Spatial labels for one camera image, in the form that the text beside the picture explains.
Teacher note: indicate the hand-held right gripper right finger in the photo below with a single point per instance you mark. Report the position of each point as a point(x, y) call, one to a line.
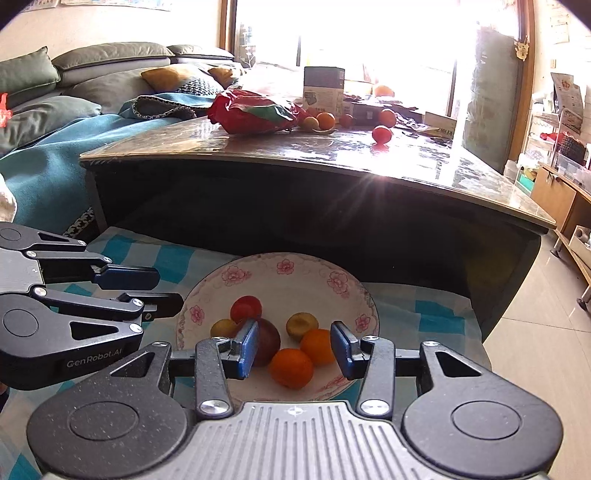
point(344, 353)

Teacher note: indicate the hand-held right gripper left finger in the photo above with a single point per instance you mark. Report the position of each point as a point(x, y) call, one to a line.
point(247, 349)

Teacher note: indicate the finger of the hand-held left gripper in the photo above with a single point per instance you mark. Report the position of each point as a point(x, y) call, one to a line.
point(129, 277)
point(157, 304)

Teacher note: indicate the large dark red plum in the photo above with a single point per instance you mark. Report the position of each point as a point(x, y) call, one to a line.
point(268, 341)

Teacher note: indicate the small orange tangerine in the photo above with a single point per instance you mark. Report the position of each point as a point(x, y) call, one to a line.
point(326, 121)
point(292, 368)
point(316, 346)

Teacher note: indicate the yellow plum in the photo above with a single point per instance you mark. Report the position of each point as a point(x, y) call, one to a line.
point(299, 325)
point(310, 123)
point(222, 328)

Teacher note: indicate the small red plum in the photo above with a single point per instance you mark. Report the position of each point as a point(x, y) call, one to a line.
point(346, 121)
point(244, 307)

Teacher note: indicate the white floral plate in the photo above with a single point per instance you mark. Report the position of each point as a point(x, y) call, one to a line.
point(281, 286)

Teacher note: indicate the blue white checkered tablecloth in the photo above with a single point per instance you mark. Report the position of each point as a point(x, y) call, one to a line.
point(411, 309)

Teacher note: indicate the teal blanket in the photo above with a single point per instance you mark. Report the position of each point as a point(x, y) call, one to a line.
point(55, 175)

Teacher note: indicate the cream cloth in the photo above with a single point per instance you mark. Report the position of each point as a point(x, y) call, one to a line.
point(5, 198)

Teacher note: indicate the dark coffee table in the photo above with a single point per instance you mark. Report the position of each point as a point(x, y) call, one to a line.
point(286, 203)

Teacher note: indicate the grey pillow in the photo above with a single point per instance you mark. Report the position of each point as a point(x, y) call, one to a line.
point(51, 121)

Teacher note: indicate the dark patterned pillow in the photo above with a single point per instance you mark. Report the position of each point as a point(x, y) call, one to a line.
point(198, 86)

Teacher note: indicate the red plastic bag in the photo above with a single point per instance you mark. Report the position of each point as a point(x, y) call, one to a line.
point(251, 113)

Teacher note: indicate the mustard yellow pillow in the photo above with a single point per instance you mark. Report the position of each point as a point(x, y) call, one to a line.
point(222, 76)
point(168, 76)

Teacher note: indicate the red toy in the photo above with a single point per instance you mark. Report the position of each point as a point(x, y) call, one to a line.
point(3, 110)

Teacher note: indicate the grey green sofa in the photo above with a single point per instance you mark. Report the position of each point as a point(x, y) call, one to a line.
point(92, 64)

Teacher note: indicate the red tomato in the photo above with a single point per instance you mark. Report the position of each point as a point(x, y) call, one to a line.
point(382, 134)
point(387, 118)

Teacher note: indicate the flat white box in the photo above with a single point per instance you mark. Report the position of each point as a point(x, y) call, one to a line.
point(439, 124)

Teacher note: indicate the teal storage bin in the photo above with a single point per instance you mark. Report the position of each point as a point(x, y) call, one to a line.
point(526, 181)

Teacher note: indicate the wooden tv cabinet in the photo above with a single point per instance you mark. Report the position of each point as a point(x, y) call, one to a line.
point(561, 203)

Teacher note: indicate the dark and white carton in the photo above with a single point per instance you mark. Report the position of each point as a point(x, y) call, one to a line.
point(323, 90)

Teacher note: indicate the large orange fruit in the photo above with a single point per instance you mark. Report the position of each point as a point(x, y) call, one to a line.
point(384, 90)

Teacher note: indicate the printed cardboard box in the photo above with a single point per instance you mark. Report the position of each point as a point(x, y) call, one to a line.
point(569, 99)

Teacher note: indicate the cream wall ornament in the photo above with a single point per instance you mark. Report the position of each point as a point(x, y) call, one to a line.
point(522, 48)

